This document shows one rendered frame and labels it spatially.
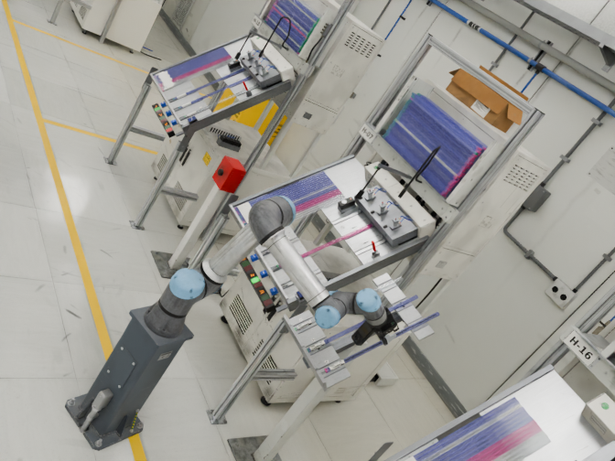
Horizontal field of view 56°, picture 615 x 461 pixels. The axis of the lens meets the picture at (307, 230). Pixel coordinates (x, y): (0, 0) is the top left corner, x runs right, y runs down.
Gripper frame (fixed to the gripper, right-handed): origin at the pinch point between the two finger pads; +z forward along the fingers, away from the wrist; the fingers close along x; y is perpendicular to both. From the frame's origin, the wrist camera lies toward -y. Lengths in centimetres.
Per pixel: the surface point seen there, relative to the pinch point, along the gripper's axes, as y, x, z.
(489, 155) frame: 79, 37, -13
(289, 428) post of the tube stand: -52, 7, 35
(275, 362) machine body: -47, 48, 53
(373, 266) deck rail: 16.6, 37.8, 11.9
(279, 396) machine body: -54, 37, 64
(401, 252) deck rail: 30, 38, 15
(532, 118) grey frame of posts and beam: 100, 36, -19
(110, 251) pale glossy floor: -96, 149, 24
